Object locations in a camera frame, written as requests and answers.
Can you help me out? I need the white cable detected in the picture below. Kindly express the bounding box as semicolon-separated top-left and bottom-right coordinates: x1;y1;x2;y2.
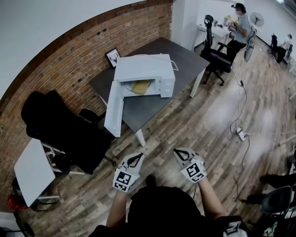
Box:
159;53;179;71

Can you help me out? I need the red object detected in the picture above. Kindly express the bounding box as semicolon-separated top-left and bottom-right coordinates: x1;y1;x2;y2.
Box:
7;194;27;210

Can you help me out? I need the person's black clothing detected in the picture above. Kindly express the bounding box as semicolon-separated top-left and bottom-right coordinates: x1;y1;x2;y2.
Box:
89;185;250;237

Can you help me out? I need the yellow item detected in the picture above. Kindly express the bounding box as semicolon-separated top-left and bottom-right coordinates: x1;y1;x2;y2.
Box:
130;79;151;95

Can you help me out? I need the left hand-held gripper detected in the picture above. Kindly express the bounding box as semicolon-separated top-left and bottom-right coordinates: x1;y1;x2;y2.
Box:
112;153;145;194

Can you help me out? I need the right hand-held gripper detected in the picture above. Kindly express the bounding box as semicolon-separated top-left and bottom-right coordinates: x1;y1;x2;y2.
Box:
173;148;207;183

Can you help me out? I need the small white table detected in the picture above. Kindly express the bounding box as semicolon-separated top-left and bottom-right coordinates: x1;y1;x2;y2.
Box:
13;138;85;209

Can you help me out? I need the white desk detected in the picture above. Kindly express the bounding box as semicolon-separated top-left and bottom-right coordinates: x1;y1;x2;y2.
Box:
191;22;232;53

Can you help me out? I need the person's black shoe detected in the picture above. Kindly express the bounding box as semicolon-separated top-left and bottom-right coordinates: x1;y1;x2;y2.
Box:
145;175;158;187

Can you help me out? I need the white microwave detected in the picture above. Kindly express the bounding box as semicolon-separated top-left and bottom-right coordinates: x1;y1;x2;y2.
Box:
104;53;176;137

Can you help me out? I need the person's right forearm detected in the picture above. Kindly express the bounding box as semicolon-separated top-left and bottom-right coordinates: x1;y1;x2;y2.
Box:
196;178;228;219

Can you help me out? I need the black round-back chair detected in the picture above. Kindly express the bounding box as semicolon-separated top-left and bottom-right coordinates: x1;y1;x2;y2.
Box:
261;185;296;218

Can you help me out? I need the person's left forearm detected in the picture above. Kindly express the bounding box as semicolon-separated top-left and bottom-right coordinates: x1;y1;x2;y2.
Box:
105;191;130;230

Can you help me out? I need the black standing fan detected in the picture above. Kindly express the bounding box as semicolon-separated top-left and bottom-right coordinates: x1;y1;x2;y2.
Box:
250;12;265;27

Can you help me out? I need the white power strip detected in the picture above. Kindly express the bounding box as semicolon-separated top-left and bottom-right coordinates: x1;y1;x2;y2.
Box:
235;128;247;141

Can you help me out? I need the black headrest office chair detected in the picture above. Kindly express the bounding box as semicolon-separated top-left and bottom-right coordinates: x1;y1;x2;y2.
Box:
200;15;233;86

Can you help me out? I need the large black office chair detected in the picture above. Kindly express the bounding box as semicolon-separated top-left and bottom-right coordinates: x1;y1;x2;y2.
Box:
21;90;116;175

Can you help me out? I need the black framed deer picture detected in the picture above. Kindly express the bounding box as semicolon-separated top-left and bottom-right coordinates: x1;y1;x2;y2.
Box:
105;48;121;68

